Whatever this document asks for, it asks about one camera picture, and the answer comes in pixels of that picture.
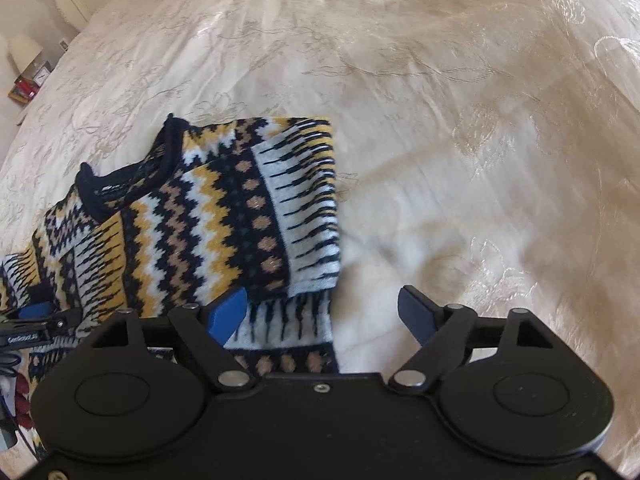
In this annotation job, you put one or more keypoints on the cream embroidered bedspread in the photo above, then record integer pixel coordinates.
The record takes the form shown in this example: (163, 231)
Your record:
(450, 160)

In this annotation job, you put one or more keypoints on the red books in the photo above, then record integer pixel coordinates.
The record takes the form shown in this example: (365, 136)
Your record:
(24, 90)

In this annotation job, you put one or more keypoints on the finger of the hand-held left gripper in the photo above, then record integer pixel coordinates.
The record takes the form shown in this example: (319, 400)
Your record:
(40, 311)

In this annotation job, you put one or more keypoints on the cream shade table lamp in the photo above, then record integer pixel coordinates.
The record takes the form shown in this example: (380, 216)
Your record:
(25, 50)

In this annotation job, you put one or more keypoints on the navy yellow white patterned sweater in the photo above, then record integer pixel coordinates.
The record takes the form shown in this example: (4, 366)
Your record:
(200, 220)

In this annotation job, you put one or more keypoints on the small table clock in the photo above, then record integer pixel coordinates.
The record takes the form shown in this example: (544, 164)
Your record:
(43, 76)

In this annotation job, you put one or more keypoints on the person's left forearm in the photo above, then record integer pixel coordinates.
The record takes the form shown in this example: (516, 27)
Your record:
(24, 400)

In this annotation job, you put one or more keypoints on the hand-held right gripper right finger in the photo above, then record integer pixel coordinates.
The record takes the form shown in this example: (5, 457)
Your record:
(415, 315)

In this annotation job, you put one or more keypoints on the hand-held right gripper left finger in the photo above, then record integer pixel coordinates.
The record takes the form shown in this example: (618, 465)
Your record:
(227, 317)

